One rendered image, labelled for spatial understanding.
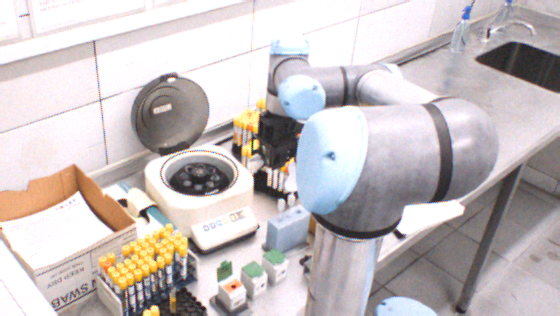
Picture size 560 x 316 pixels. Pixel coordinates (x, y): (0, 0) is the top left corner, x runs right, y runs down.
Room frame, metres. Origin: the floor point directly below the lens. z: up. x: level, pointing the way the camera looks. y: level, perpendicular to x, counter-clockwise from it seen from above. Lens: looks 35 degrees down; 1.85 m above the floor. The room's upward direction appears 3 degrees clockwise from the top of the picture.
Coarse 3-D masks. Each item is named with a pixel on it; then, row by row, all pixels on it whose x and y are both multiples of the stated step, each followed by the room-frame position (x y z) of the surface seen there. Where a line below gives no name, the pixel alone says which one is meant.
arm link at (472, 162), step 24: (360, 72) 0.91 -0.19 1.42; (384, 72) 0.87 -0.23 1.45; (360, 96) 0.85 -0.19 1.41; (384, 96) 0.76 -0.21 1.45; (408, 96) 0.71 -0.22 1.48; (432, 96) 0.69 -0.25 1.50; (456, 120) 0.53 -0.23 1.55; (480, 120) 0.55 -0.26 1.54; (456, 144) 0.51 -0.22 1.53; (480, 144) 0.52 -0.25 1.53; (456, 168) 0.50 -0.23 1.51; (480, 168) 0.51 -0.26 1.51; (456, 192) 0.50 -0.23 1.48
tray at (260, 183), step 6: (258, 174) 1.31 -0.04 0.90; (264, 174) 1.32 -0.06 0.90; (258, 180) 1.29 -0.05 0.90; (264, 180) 1.29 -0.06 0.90; (258, 186) 1.27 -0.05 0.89; (264, 186) 1.26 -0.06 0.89; (264, 192) 1.26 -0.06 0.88; (270, 192) 1.25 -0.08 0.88; (276, 192) 1.24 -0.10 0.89; (282, 192) 1.24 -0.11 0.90; (294, 192) 1.24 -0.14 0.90; (276, 198) 1.24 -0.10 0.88; (282, 198) 1.23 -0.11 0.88
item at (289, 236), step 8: (296, 208) 1.08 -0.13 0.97; (304, 208) 1.08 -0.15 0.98; (296, 216) 1.05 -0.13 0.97; (304, 216) 1.05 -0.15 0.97; (272, 224) 1.01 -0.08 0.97; (280, 224) 1.01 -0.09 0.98; (288, 224) 1.02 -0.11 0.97; (296, 224) 1.03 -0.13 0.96; (304, 224) 1.05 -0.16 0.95; (272, 232) 1.01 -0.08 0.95; (280, 232) 1.00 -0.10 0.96; (288, 232) 1.02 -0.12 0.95; (296, 232) 1.03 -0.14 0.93; (304, 232) 1.05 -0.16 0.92; (272, 240) 1.01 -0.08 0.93; (280, 240) 1.00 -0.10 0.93; (288, 240) 1.02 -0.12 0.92; (296, 240) 1.04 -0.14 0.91; (304, 240) 1.05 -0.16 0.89; (264, 248) 1.03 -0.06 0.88; (272, 248) 1.01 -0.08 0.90; (280, 248) 1.01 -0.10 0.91; (288, 248) 1.02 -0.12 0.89; (296, 248) 1.03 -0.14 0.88; (304, 248) 1.04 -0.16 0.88; (288, 256) 1.00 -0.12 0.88
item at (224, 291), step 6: (222, 282) 0.84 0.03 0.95; (228, 282) 0.84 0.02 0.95; (234, 282) 0.85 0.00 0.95; (222, 288) 0.83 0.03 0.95; (228, 288) 0.83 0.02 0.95; (234, 288) 0.83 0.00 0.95; (240, 288) 0.83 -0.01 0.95; (222, 294) 0.83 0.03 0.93; (228, 294) 0.81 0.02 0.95; (234, 294) 0.82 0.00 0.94; (240, 294) 0.82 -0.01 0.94; (222, 300) 0.83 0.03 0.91; (228, 300) 0.81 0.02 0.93; (234, 300) 0.81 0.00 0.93; (240, 300) 0.82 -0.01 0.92; (228, 306) 0.81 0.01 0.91; (234, 306) 0.81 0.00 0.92
